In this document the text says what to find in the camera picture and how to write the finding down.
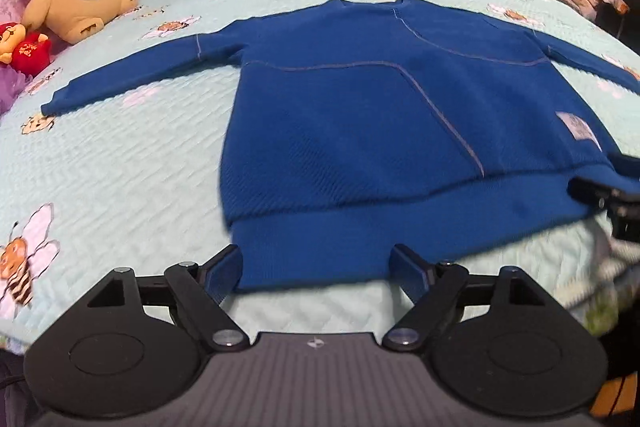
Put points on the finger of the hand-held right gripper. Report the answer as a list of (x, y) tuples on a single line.
[(595, 193)]

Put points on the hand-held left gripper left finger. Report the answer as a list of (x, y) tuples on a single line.
[(226, 272)]

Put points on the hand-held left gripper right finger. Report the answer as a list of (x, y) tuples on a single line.
[(406, 272)]

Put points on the blue sweater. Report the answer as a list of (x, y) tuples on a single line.
[(360, 132)]

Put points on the floral bed sheet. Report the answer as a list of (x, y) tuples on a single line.
[(595, 287)]

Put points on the bee print bedspread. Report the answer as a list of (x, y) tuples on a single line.
[(125, 167)]

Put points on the dark furniture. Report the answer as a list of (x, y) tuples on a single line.
[(625, 27)]

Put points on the doll in purple ruffled dress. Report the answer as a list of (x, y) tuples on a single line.
[(12, 92)]

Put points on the red plush toy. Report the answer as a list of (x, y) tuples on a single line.
[(30, 52)]

